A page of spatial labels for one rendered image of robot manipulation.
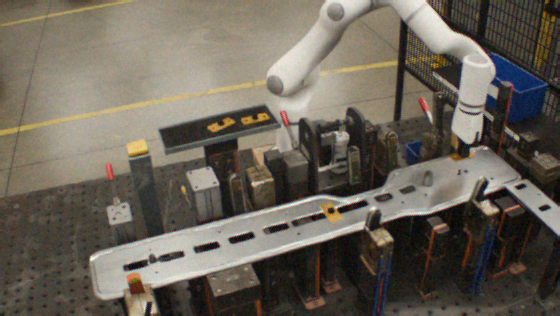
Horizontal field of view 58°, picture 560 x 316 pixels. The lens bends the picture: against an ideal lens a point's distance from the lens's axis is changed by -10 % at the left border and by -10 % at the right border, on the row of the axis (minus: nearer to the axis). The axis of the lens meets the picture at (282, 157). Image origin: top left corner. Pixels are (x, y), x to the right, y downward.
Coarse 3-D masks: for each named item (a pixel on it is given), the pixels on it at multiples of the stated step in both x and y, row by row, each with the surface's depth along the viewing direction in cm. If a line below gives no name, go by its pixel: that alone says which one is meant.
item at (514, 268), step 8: (528, 216) 165; (528, 224) 169; (520, 232) 170; (528, 232) 171; (520, 240) 172; (512, 248) 176; (520, 248) 175; (512, 256) 176; (520, 256) 178; (512, 264) 179; (520, 264) 180; (512, 272) 177
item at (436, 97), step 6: (432, 96) 176; (438, 96) 176; (444, 96) 173; (438, 102) 177; (444, 102) 173; (438, 108) 178; (438, 114) 179; (432, 120) 180; (438, 120) 180; (432, 126) 181; (438, 126) 181; (444, 126) 180; (432, 132) 182
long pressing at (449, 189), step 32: (448, 160) 181; (480, 160) 181; (384, 192) 169; (416, 192) 168; (448, 192) 168; (224, 224) 159; (256, 224) 159; (288, 224) 158; (320, 224) 158; (352, 224) 157; (96, 256) 148; (128, 256) 149; (192, 256) 149; (224, 256) 148; (256, 256) 149; (96, 288) 139
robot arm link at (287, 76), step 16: (336, 0) 161; (352, 0) 161; (368, 0) 167; (320, 16) 170; (336, 16) 162; (352, 16) 162; (320, 32) 176; (336, 32) 169; (304, 48) 183; (320, 48) 180; (288, 64) 187; (304, 64) 185; (272, 80) 190; (288, 80) 188
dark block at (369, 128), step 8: (368, 120) 181; (368, 128) 177; (376, 128) 177; (368, 136) 176; (376, 136) 178; (368, 144) 178; (376, 144) 180; (368, 152) 181; (368, 160) 182; (368, 168) 184; (368, 176) 186; (368, 184) 188
